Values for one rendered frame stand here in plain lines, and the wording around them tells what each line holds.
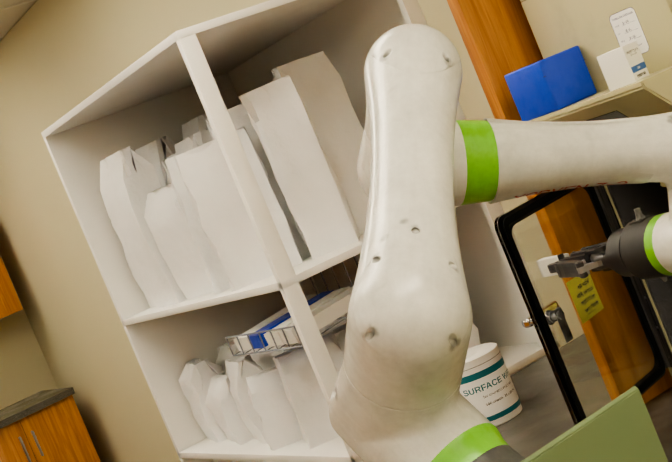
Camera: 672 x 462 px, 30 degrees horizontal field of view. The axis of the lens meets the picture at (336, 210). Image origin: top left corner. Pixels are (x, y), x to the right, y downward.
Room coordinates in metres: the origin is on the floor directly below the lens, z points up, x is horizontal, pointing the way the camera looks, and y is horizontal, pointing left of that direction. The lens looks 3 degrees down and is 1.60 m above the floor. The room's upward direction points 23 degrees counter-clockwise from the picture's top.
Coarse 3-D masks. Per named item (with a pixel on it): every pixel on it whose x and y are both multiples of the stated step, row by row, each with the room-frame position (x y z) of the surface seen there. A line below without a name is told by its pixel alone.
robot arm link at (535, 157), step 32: (512, 128) 1.70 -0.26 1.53; (544, 128) 1.71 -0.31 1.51; (576, 128) 1.72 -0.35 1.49; (608, 128) 1.72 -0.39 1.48; (640, 128) 1.72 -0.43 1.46; (512, 160) 1.68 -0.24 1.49; (544, 160) 1.69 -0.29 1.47; (576, 160) 1.70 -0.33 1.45; (608, 160) 1.71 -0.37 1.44; (640, 160) 1.71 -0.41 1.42; (512, 192) 1.70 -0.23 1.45; (544, 192) 1.73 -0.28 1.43
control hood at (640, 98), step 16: (640, 80) 1.98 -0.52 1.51; (656, 80) 1.95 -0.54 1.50; (592, 96) 2.12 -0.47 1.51; (608, 96) 2.00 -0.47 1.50; (624, 96) 1.98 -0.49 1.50; (640, 96) 1.96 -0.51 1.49; (656, 96) 1.95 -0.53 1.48; (560, 112) 2.11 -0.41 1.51; (576, 112) 2.08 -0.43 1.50; (592, 112) 2.06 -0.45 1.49; (608, 112) 2.04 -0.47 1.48; (624, 112) 2.03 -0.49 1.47; (640, 112) 2.01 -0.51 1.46; (656, 112) 1.99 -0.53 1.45
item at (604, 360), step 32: (576, 192) 2.21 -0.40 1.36; (544, 224) 2.12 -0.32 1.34; (576, 224) 2.18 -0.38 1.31; (544, 256) 2.09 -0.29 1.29; (544, 288) 2.07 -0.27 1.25; (576, 288) 2.13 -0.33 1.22; (608, 288) 2.19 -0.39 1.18; (576, 320) 2.11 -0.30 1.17; (608, 320) 2.17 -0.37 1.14; (576, 352) 2.08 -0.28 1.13; (608, 352) 2.14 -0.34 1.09; (640, 352) 2.21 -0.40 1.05; (576, 384) 2.06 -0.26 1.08; (608, 384) 2.12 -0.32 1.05
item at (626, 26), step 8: (632, 8) 2.05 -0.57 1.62; (608, 16) 2.10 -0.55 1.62; (616, 16) 2.09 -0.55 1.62; (624, 16) 2.07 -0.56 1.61; (632, 16) 2.06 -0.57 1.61; (616, 24) 2.09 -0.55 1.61; (624, 24) 2.08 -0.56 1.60; (632, 24) 2.07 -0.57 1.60; (640, 24) 2.05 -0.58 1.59; (616, 32) 2.10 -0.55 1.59; (624, 32) 2.09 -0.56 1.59; (632, 32) 2.07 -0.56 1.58; (640, 32) 2.06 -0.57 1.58; (624, 40) 2.09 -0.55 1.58; (632, 40) 2.08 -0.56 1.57; (640, 40) 2.06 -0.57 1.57; (640, 48) 2.07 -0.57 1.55; (648, 48) 2.05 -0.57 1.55
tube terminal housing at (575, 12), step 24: (528, 0) 2.25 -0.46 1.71; (552, 0) 2.20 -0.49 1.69; (576, 0) 2.15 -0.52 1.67; (600, 0) 2.11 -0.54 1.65; (624, 0) 2.06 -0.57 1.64; (648, 0) 2.02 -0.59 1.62; (552, 24) 2.22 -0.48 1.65; (576, 24) 2.17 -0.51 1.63; (600, 24) 2.12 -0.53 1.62; (648, 24) 2.04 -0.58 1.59; (552, 48) 2.24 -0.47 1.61; (600, 48) 2.14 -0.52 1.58; (600, 72) 2.16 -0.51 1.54
